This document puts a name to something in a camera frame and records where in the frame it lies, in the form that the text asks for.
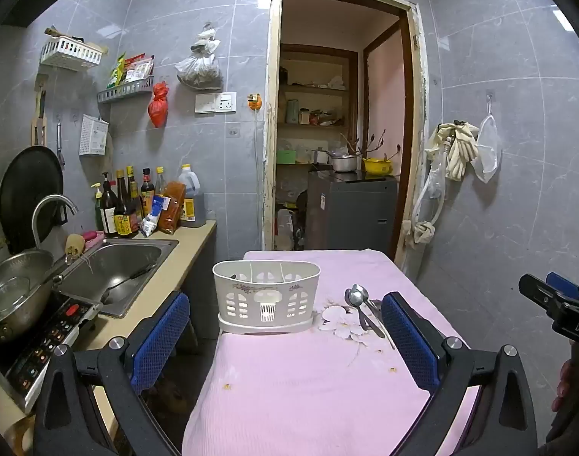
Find chrome faucet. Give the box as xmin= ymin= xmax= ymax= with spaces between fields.
xmin=31 ymin=195 xmax=79 ymax=267

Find blue white packet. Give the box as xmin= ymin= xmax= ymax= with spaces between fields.
xmin=140 ymin=195 xmax=169 ymax=238

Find yellow-capped sauce bottle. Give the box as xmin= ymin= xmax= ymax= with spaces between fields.
xmin=126 ymin=166 xmax=145 ymax=219

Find pink floral tablecloth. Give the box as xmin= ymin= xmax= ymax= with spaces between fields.
xmin=182 ymin=248 xmax=480 ymax=456

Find white wall outlet panel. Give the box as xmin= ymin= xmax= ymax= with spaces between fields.
xmin=195 ymin=92 xmax=237 ymax=114

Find red-capped sauce bottle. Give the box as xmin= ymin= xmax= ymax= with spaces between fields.
xmin=141 ymin=168 xmax=155 ymax=214

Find cream rubber gloves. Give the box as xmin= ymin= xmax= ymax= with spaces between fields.
xmin=425 ymin=122 xmax=480 ymax=181

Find beige kitchen counter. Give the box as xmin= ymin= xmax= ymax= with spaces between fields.
xmin=0 ymin=221 xmax=217 ymax=438

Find white wall basket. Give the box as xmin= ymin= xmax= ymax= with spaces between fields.
xmin=40 ymin=38 xmax=102 ymax=71

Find metal cooking pot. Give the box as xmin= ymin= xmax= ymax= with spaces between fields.
xmin=330 ymin=152 xmax=359 ymax=173

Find wooden door frame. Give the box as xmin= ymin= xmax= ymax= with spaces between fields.
xmin=262 ymin=0 xmax=430 ymax=271

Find dried plant branches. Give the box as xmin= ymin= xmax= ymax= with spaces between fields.
xmin=341 ymin=130 xmax=401 ymax=162

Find wooden storage shelf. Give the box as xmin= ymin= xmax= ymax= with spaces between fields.
xmin=277 ymin=45 xmax=359 ymax=167

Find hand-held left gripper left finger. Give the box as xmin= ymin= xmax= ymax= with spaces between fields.
xmin=33 ymin=291 xmax=191 ymax=456

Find red seasoning packet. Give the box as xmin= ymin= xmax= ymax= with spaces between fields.
xmin=125 ymin=54 xmax=154 ymax=82

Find stainless steel sink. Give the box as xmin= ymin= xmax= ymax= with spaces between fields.
xmin=56 ymin=239 xmax=180 ymax=319

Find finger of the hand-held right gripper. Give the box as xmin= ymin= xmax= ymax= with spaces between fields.
xmin=546 ymin=272 xmax=579 ymax=302
xmin=518 ymin=273 xmax=568 ymax=317

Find dark soy sauce bottle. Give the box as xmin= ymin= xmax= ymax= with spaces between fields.
xmin=113 ymin=169 xmax=140 ymax=238

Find white plastic jug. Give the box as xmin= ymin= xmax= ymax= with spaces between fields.
xmin=276 ymin=209 xmax=295 ymax=250

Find orange seasoning packet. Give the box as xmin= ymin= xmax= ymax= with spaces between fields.
xmin=159 ymin=181 xmax=186 ymax=235

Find red plastic bag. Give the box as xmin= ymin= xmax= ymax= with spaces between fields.
xmin=148 ymin=82 xmax=170 ymax=127

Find grey refrigerator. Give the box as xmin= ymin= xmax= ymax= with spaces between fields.
xmin=307 ymin=171 xmax=398 ymax=252

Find green seasoning packet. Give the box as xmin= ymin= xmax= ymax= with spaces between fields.
xmin=109 ymin=52 xmax=127 ymax=89

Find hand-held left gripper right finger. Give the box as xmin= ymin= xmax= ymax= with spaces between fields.
xmin=381 ymin=291 xmax=538 ymax=456

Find white flexible hose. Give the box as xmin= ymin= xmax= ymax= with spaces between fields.
xmin=410 ymin=152 xmax=449 ymax=243

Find grey plastic bag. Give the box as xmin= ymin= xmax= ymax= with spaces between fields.
xmin=175 ymin=24 xmax=224 ymax=91

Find steel pot with lid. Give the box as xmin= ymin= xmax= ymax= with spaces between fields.
xmin=0 ymin=249 xmax=55 ymax=343

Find person's right hand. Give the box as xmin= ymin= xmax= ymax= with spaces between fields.
xmin=555 ymin=360 xmax=575 ymax=412

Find loofah sponge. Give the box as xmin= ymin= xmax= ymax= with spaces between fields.
xmin=65 ymin=234 xmax=86 ymax=260

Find white power cable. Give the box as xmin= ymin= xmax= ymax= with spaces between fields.
xmin=253 ymin=108 xmax=262 ymax=248

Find white hanging plastic box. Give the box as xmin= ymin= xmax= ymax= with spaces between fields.
xmin=79 ymin=114 xmax=109 ymax=157

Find white plastic utensil holder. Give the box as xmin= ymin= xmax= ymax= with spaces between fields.
xmin=212 ymin=260 xmax=321 ymax=334

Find black round pan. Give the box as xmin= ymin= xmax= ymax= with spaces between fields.
xmin=0 ymin=146 xmax=64 ymax=253

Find grey wall shelf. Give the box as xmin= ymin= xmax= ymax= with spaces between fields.
xmin=97 ymin=78 xmax=154 ymax=104

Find yellow bowl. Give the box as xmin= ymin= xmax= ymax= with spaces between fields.
xmin=363 ymin=158 xmax=393 ymax=176

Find large cooking oil jug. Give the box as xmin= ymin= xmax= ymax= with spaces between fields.
xmin=178 ymin=164 xmax=207 ymax=228

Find knotted cream cloth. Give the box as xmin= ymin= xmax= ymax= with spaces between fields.
xmin=403 ymin=221 xmax=436 ymax=244

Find black induction cooker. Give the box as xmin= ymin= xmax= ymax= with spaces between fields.
xmin=0 ymin=290 xmax=100 ymax=414

